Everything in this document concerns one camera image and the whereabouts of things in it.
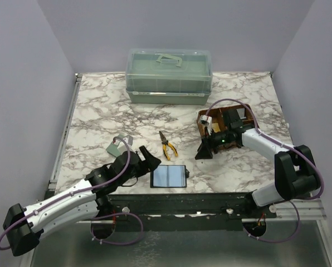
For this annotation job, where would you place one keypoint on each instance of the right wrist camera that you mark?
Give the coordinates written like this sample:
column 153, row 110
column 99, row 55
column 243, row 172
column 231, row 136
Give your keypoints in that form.
column 206, row 122

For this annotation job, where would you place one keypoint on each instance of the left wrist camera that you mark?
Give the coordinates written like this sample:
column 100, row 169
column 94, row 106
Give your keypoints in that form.
column 118, row 141

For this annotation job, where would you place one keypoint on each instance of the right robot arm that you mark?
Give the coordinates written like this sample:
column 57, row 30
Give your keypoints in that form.
column 295, row 174

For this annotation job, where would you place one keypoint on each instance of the gold card in tray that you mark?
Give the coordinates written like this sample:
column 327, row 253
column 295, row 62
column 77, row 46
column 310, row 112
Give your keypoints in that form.
column 215, row 127

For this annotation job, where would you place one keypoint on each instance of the green plastic storage box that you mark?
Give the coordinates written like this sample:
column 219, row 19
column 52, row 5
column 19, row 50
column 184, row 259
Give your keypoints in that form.
column 177, row 77

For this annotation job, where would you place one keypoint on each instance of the yellow black pliers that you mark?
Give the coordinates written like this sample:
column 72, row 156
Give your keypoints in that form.
column 166, row 144

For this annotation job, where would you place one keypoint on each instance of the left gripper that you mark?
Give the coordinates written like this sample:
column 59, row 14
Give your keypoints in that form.
column 151, row 162

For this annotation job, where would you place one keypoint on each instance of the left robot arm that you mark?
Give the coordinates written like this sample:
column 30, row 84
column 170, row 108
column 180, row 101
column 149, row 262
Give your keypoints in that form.
column 24, row 226

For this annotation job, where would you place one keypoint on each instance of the green snap wallet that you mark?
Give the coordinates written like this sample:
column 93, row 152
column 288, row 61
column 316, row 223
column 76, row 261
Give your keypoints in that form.
column 117, row 148

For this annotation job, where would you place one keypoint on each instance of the silver card in tray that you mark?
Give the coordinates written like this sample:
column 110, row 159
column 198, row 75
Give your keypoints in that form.
column 242, row 113

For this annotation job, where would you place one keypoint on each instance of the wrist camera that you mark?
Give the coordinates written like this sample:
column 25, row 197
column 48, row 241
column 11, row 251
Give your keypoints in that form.
column 118, row 141
column 206, row 122

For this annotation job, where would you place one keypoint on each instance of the black mounting rail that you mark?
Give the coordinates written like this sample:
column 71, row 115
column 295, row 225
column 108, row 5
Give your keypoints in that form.
column 132, row 225

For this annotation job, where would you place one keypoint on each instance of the brown wicker tray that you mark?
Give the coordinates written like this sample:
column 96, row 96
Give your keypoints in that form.
column 229, row 123

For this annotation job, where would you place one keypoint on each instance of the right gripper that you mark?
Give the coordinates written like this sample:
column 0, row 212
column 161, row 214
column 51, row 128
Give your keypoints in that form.
column 204, row 152

